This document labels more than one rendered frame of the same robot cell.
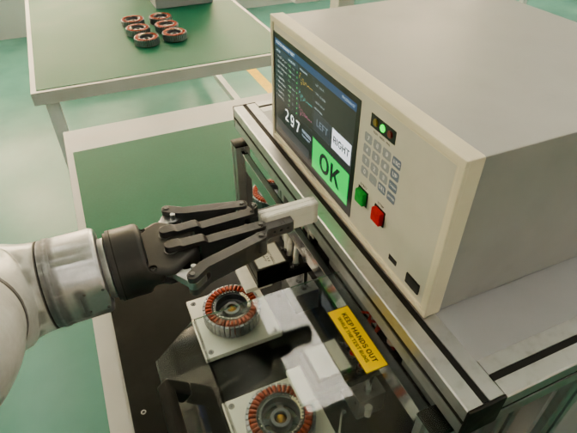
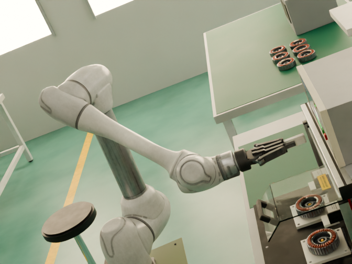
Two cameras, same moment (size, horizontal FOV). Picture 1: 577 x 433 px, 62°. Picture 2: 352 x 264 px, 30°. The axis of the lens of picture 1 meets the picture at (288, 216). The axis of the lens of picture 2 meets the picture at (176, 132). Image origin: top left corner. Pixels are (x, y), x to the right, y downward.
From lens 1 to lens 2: 169 cm
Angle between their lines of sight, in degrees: 34
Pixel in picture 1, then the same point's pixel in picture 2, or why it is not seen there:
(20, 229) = (213, 217)
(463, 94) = (339, 90)
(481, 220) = (340, 129)
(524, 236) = not seen: outside the picture
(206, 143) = not seen: hidden behind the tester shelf
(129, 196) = (267, 165)
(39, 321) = (218, 175)
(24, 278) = (214, 162)
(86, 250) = (229, 154)
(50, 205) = (232, 198)
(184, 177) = (299, 151)
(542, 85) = not seen: outside the picture
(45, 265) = (219, 159)
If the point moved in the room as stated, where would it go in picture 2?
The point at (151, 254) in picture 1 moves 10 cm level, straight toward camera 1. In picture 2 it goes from (248, 156) to (250, 170)
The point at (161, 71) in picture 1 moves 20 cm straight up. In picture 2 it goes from (295, 86) to (283, 54)
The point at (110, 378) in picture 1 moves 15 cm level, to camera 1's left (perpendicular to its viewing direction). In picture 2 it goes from (254, 240) to (220, 242)
